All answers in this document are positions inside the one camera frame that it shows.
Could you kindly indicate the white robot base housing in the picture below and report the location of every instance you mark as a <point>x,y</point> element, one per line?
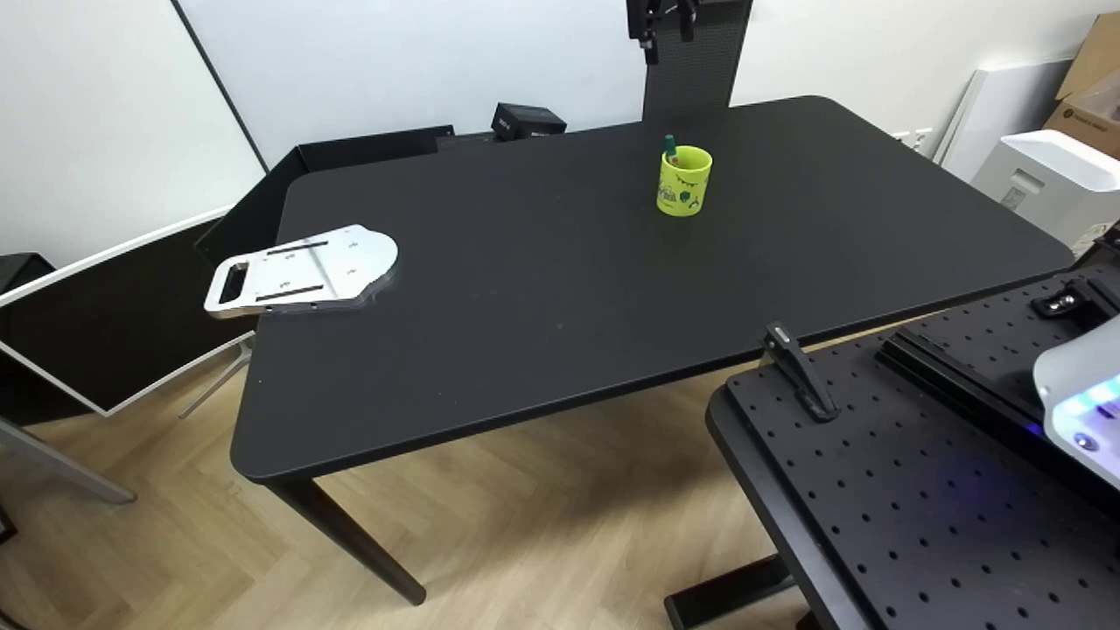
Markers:
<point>1079,390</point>

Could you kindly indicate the yellow-green mug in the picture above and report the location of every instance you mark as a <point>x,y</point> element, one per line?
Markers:
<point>684,177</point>

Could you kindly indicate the small black box behind table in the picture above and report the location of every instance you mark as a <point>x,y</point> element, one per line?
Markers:
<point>525,120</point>

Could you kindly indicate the black clamp on breadboard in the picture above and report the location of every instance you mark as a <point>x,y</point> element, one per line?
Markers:
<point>786,355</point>

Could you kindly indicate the black table leg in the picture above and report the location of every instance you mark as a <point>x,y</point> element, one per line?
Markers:
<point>333,523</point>

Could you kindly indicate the black perforated breadboard table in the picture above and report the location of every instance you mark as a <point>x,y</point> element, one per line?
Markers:
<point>905,513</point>

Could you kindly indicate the black plate on breadboard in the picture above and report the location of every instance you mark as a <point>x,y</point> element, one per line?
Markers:
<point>978,359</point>

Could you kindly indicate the grey computer case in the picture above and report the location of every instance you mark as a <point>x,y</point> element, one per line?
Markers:
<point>1054,184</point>

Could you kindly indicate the cardboard box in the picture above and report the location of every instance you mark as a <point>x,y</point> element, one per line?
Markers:
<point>1090,98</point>

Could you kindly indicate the white monitor mount plate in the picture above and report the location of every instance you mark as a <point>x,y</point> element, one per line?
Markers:
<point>310,270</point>

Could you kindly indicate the white panel against wall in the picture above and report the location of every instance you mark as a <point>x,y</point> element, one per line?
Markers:
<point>995,103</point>

